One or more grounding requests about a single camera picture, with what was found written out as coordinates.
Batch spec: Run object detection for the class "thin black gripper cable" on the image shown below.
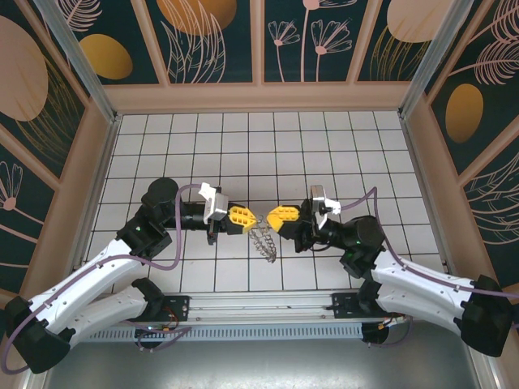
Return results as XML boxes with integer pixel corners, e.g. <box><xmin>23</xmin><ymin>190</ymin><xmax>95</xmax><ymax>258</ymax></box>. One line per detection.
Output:
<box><xmin>302</xmin><ymin>238</ymin><xmax>340</xmax><ymax>252</ymax></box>

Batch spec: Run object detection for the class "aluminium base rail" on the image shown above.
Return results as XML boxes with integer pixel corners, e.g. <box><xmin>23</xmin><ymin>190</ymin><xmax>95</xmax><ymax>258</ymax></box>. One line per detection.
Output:
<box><xmin>97</xmin><ymin>292</ymin><xmax>406</xmax><ymax>326</ymax></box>

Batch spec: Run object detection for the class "aluminium table edge rail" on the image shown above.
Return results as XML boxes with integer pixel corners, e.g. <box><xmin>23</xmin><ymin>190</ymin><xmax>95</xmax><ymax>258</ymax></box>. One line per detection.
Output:
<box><xmin>399</xmin><ymin>114</ymin><xmax>506</xmax><ymax>389</ymax></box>
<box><xmin>71</xmin><ymin>113</ymin><xmax>122</xmax><ymax>273</ymax></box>

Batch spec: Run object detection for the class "slotted grey cable duct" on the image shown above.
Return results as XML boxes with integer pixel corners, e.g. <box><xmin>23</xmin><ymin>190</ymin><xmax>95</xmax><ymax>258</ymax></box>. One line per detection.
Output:
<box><xmin>79</xmin><ymin>322</ymin><xmax>365</xmax><ymax>344</ymax></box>

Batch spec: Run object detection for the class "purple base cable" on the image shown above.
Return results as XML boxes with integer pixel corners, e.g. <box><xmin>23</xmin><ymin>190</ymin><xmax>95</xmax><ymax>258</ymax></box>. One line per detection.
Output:
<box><xmin>364</xmin><ymin>315</ymin><xmax>418</xmax><ymax>349</ymax></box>
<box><xmin>121</xmin><ymin>319</ymin><xmax>194</xmax><ymax>353</ymax></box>

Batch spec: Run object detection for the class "grey metal base plate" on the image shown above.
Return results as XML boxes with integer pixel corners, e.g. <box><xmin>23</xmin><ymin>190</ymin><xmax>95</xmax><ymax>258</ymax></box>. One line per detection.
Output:
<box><xmin>22</xmin><ymin>338</ymin><xmax>487</xmax><ymax>389</ymax></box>

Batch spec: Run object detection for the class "aluminium corner post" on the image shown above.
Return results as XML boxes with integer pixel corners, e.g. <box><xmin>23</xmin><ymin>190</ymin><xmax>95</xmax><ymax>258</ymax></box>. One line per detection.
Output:
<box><xmin>397</xmin><ymin>0</ymin><xmax>487</xmax><ymax>119</ymax></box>
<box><xmin>32</xmin><ymin>0</ymin><xmax>122</xmax><ymax>125</ymax></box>

